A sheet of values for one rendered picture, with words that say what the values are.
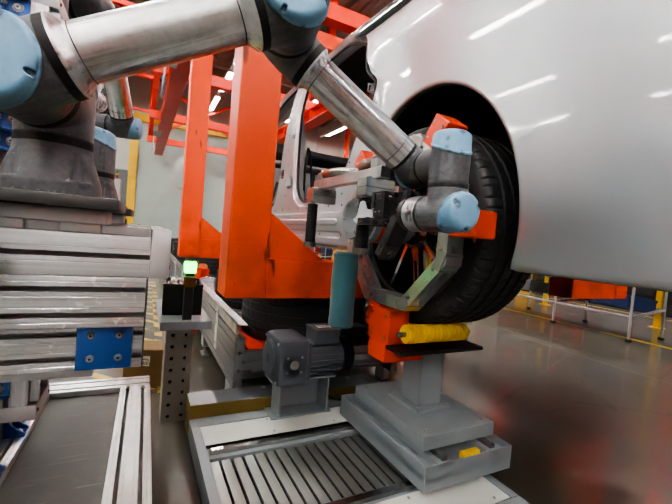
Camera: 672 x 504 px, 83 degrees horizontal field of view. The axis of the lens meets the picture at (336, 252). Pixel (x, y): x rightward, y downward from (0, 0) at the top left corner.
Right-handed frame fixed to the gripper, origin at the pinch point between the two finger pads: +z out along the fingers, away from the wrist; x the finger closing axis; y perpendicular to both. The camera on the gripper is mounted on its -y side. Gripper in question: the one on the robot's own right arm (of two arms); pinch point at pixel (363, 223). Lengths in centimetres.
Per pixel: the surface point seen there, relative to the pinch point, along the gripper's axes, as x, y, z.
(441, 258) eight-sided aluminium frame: -20.1, -7.5, -8.6
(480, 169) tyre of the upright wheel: -29.0, 17.5, -10.8
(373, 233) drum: -10.9, -2.1, 11.5
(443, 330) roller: -34.5, -30.5, 2.6
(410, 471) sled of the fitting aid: -23, -71, -2
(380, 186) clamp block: -2.7, 9.9, -2.4
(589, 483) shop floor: -93, -83, -15
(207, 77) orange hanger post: 9, 120, 253
